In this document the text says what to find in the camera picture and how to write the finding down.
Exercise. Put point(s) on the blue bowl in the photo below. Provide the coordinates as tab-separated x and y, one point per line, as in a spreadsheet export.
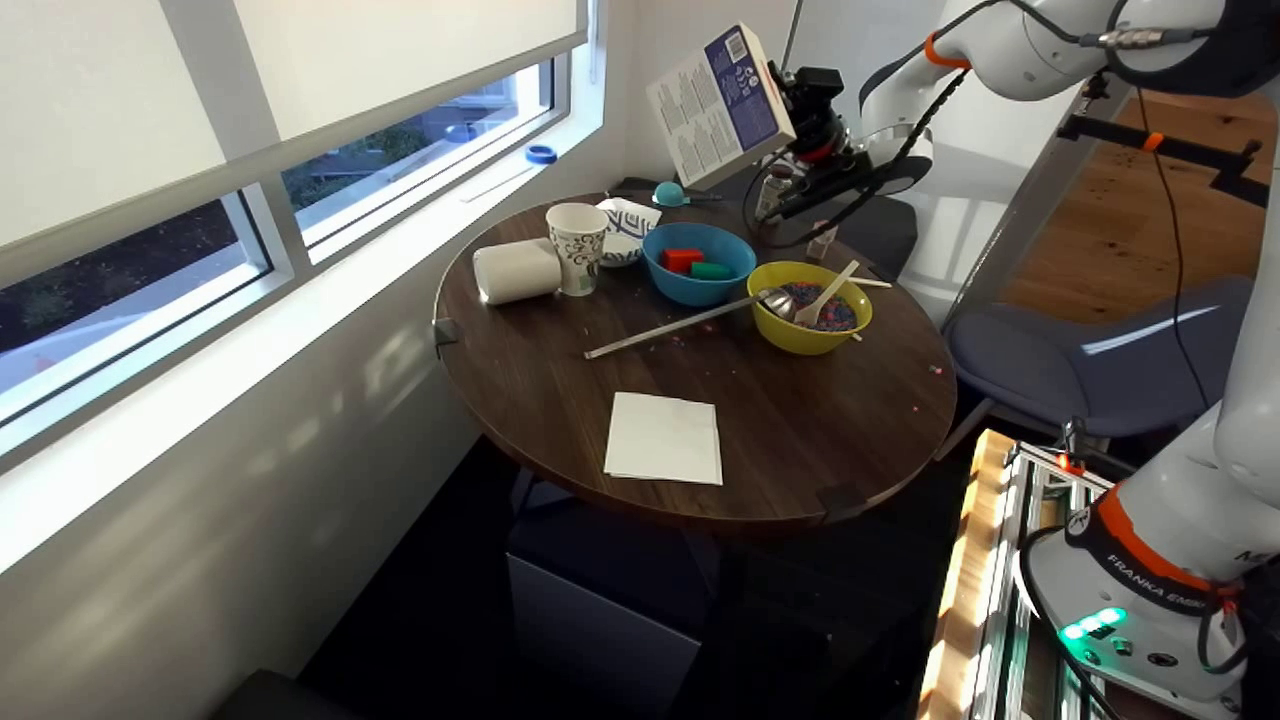
664	286

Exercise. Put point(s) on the light wooden box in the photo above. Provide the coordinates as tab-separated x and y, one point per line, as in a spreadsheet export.
713	106

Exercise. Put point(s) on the teal ball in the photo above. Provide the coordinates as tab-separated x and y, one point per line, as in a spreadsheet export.
670	192

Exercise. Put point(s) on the dark grey fabric sofa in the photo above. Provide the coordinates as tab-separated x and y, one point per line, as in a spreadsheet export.
1064	372

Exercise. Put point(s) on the wood edged robot stand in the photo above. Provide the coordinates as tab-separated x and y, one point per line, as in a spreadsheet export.
964	584

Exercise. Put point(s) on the yellow bowl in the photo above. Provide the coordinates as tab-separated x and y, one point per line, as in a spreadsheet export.
805	343

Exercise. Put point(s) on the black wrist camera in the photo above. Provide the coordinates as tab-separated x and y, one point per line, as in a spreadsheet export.
816	81

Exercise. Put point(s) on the grey cabinet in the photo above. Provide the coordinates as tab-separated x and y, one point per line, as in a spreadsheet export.
601	627

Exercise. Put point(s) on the green block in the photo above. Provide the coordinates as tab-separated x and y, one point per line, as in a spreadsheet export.
713	268

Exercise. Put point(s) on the colourful beads pile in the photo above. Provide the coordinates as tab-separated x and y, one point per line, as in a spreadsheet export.
839	316

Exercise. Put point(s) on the white roller blind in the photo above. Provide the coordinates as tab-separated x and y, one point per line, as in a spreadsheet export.
83	106

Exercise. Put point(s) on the flat white napkin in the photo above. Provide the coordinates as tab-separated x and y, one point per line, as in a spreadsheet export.
660	438

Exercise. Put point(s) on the white folded towel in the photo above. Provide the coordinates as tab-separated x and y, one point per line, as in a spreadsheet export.
514	272

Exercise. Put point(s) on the round dark wooden table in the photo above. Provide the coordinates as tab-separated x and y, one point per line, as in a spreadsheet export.
784	424

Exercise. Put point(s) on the blue lid on sill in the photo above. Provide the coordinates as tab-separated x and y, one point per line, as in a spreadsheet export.
540	155

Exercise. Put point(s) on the metal ladle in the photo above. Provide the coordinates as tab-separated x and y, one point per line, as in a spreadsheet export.
664	329

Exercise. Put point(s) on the small light spoon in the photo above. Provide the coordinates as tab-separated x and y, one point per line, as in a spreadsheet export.
824	289

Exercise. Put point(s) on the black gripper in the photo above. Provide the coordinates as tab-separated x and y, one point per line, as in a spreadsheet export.
824	140

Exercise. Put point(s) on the red block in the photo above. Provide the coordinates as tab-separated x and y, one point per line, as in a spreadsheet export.
681	257

